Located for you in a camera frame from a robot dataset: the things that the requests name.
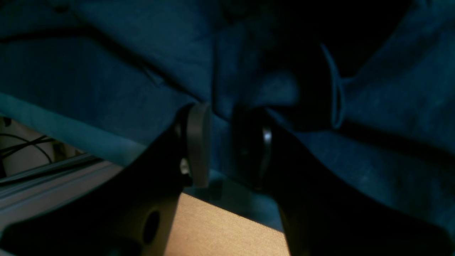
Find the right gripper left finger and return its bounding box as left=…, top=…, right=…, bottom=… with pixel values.
left=1, top=103, right=211, bottom=256

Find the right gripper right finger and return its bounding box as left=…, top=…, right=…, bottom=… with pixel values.
left=233, top=110, right=454, bottom=256

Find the dark blue T-shirt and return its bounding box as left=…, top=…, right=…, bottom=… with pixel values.
left=1, top=0, right=454, bottom=233

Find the teal table cloth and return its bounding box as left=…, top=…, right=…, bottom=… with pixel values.
left=1, top=94, right=283, bottom=231

